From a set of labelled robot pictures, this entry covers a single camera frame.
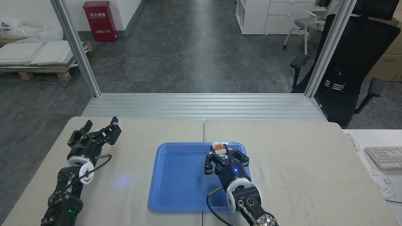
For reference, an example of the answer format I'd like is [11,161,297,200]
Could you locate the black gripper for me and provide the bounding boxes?
[204,149,252,188]
[68,117,122,162]

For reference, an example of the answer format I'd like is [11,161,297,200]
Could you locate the switch part with green button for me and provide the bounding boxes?
[211,142,229,159]

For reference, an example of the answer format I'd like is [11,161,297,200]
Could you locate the blue plastic tray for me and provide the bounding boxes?
[148,142,256,213]

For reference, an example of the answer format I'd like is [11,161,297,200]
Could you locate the ribbed aluminium platform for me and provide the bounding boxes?
[81,93,329,122]

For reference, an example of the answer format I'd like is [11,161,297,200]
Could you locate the wooden pallet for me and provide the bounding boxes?
[0,39,94,82]

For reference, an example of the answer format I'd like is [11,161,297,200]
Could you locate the stack of white boards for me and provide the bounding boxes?
[0,40,84,67]

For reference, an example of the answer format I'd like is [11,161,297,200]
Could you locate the red fire extinguisher box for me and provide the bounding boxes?
[83,1,118,42]

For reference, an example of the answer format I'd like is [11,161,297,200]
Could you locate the white side table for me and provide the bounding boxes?
[343,129,402,226]

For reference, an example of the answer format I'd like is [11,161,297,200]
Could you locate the white drawer cabinet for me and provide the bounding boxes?
[235,0,316,35]

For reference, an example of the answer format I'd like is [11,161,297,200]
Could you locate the white and grey chair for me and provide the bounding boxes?
[283,9,334,56]

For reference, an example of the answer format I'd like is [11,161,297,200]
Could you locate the white keyboard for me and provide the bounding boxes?
[364,146,402,171]

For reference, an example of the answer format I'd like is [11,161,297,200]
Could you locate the white power strip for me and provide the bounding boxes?
[369,169,397,198]

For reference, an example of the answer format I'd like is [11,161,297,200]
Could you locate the black mesh office chair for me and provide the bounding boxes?
[289,0,401,129]

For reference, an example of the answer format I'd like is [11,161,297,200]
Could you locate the brown cardboard box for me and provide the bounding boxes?
[364,16,402,83]

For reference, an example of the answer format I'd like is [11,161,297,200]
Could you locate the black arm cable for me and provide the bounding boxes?
[206,186,235,226]
[67,154,113,189]

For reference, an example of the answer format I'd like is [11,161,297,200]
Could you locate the silver aluminium post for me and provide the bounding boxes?
[50,0,101,98]
[304,0,358,98]

